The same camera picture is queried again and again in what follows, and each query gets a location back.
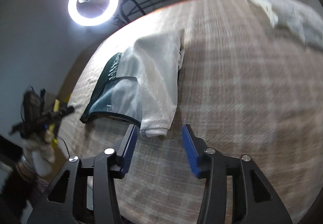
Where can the green and white garment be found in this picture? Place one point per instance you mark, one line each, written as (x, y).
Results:
(139, 85)

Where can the white small clothes pile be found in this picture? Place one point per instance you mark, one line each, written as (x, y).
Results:
(300, 19)

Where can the ring light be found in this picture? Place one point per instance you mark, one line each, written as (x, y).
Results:
(92, 12)

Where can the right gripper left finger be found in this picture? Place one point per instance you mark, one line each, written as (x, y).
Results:
(124, 149)

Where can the plaid bed blanket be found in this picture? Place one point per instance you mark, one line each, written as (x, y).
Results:
(244, 87)

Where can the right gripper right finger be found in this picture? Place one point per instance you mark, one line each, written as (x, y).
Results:
(197, 152)

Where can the left gloved hand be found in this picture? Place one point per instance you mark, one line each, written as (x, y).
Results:
(38, 153)

